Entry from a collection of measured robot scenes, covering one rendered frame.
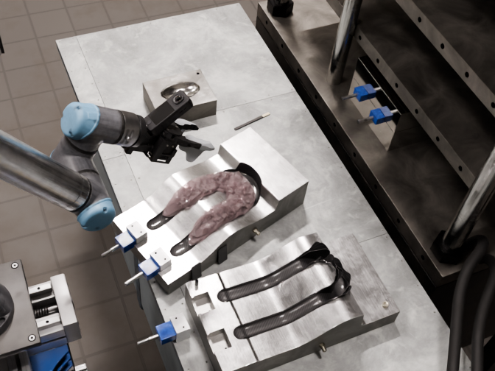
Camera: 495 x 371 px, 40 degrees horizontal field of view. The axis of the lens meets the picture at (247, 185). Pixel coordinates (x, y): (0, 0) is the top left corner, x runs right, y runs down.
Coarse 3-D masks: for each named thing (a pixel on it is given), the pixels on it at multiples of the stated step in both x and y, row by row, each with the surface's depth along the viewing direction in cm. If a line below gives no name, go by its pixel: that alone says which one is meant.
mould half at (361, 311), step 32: (288, 256) 180; (352, 256) 188; (192, 288) 175; (224, 288) 175; (288, 288) 176; (320, 288) 173; (352, 288) 182; (384, 288) 183; (224, 320) 170; (320, 320) 169; (352, 320) 169; (384, 320) 179; (224, 352) 165; (256, 352) 166; (288, 352) 168
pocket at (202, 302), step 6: (198, 294) 174; (204, 294) 175; (192, 300) 174; (198, 300) 176; (204, 300) 176; (210, 300) 175; (198, 306) 175; (204, 306) 175; (210, 306) 175; (198, 312) 172; (204, 312) 174
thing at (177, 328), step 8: (176, 320) 173; (184, 320) 173; (160, 328) 172; (168, 328) 173; (176, 328) 171; (184, 328) 172; (152, 336) 172; (160, 336) 171; (168, 336) 171; (176, 336) 173; (184, 336) 174
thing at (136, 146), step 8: (144, 120) 147; (144, 128) 146; (168, 128) 151; (176, 128) 154; (144, 136) 147; (152, 136) 150; (160, 136) 151; (168, 136) 150; (136, 144) 147; (144, 144) 151; (152, 144) 152; (160, 144) 151; (168, 144) 153; (176, 144) 154; (128, 152) 149; (144, 152) 154; (152, 152) 152; (160, 152) 152; (168, 152) 154; (152, 160) 153; (168, 160) 155
